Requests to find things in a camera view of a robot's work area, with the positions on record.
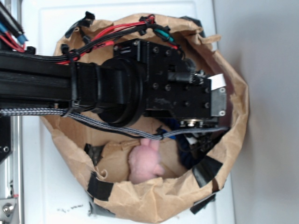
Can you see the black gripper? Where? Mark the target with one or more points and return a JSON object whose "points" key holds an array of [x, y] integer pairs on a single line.
{"points": [[172, 87]]}

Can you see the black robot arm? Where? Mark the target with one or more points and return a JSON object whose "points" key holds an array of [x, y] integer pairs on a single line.
{"points": [[141, 79]]}

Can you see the pink plush toy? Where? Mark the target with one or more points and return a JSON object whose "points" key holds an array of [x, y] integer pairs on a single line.
{"points": [[144, 161]]}

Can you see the brown paper bag bin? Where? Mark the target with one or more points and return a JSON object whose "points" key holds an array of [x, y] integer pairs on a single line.
{"points": [[99, 160]]}

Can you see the black mounting plate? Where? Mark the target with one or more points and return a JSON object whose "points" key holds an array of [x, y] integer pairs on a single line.
{"points": [[5, 138]]}

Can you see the aluminium frame rail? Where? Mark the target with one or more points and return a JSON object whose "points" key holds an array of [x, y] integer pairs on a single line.
{"points": [[11, 175]]}

